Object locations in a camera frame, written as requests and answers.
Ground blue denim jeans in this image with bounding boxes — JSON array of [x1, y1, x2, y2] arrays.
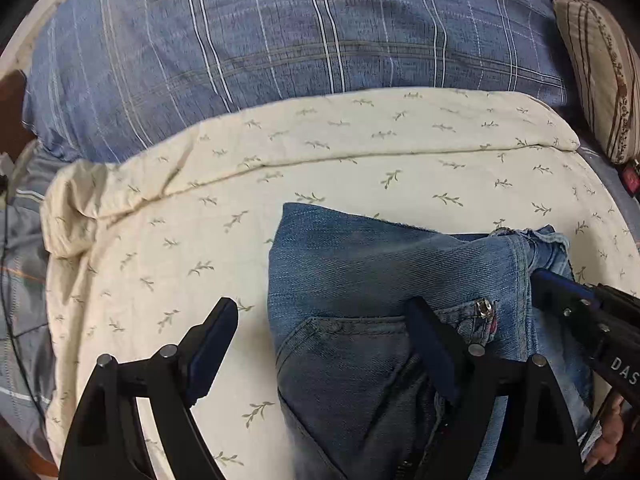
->
[[268, 203, 592, 479]]

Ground beige striped pillow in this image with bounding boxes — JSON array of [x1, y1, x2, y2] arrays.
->
[[553, 0, 639, 165]]

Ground grey-blue patterned bedsheet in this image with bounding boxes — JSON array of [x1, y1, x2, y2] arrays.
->
[[1, 141, 61, 462]]

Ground blue plaid pillow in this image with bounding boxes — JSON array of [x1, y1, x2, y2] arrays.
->
[[22, 0, 578, 162]]

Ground red small object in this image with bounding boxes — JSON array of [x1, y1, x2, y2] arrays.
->
[[620, 159, 640, 196]]

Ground right hand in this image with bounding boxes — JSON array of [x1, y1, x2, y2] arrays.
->
[[584, 391, 624, 472]]

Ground cream leaf-print quilt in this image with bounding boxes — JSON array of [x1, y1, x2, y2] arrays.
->
[[41, 88, 639, 479]]

